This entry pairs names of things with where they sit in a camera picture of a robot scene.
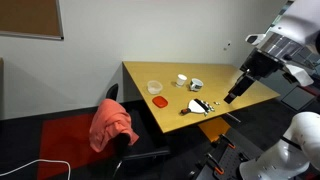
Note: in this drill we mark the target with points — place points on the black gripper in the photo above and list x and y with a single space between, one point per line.
258 65

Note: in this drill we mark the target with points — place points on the white green ceramic mug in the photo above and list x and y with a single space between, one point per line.
195 84

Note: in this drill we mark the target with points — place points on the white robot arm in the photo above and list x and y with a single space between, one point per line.
299 147

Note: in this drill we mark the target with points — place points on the orange cloth on chair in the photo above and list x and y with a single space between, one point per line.
110 120

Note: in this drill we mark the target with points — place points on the orange handled clamp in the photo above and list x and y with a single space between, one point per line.
230 144
217 167

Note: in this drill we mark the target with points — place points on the white paper cup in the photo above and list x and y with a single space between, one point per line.
181 79

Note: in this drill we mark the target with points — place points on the red plastic lid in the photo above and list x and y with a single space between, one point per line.
160 101

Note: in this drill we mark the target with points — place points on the white black dustpan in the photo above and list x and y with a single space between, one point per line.
195 106

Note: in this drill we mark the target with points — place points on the cork bulletin board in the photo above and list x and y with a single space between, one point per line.
39 19

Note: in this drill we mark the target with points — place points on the clear plastic cup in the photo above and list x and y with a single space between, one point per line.
154 87

